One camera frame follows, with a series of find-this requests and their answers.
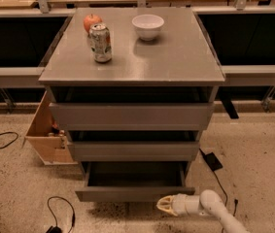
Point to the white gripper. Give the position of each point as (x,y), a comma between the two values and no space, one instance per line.
(181,203)

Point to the grey bottom drawer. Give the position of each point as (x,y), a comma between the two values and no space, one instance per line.
(132,181)

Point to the grey drawer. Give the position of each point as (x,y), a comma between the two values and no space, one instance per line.
(132,181)
(131,117)
(133,151)

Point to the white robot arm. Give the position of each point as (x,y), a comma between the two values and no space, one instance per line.
(208,203)

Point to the grey top drawer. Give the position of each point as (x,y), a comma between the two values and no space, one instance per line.
(131,117)

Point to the grey middle drawer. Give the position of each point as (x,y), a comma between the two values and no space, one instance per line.
(133,151)

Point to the grey drawer cabinet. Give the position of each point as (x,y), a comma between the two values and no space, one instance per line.
(150,102)

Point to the black power adapter right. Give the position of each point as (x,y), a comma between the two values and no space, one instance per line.
(214,164)

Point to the cardboard box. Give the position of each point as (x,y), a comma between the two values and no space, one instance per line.
(50,146)

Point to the white ceramic bowl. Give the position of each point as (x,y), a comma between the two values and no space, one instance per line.
(147,27)

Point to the crumpled soda can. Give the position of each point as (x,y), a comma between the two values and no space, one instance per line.
(100,42)

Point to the red apple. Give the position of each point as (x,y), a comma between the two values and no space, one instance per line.
(91,19)

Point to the grey metal rail frame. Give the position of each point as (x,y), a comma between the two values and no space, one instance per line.
(10,75)

